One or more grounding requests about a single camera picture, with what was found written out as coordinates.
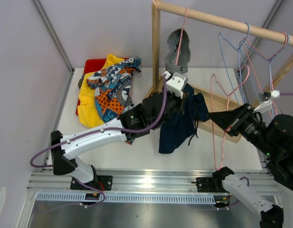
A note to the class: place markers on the aluminium mounting rail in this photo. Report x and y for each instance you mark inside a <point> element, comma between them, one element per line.
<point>150,181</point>

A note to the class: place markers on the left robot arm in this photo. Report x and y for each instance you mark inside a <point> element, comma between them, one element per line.
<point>149,115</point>

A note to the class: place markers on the slotted cable duct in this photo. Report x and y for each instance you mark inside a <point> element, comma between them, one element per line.
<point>191,198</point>

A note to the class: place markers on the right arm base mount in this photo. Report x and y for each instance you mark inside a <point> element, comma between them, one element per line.
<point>206,185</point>

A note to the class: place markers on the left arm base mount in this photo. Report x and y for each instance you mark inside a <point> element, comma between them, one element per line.
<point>104,183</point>

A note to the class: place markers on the yellow shorts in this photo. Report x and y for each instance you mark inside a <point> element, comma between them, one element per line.
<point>89,114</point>

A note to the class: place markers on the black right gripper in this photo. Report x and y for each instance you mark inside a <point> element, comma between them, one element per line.
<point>230,121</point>

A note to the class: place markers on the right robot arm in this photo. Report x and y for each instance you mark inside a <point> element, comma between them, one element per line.
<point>275,141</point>

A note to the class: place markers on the grey shorts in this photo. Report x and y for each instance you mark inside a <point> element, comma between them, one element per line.
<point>185,53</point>

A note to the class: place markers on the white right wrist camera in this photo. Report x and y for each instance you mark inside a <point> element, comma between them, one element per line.
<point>266,100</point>

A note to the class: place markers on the olive green shorts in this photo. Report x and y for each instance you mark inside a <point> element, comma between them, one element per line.
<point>80,81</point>

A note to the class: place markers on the patterned blue orange shorts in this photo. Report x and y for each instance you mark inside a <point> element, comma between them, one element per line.
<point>111,86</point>

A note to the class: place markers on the red plastic bin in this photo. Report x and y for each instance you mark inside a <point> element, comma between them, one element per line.
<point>91,65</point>

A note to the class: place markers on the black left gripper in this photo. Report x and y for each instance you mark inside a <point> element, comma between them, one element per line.
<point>180,101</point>

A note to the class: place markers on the wooden clothes rack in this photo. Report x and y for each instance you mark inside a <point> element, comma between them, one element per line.
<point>218,101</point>

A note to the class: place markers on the navy blue shorts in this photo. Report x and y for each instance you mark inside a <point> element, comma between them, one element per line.
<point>182,126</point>

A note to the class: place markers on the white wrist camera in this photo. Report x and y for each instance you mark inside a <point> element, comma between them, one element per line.
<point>266,100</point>
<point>175,83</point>

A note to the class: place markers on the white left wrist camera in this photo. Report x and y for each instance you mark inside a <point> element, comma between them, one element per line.
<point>175,83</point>

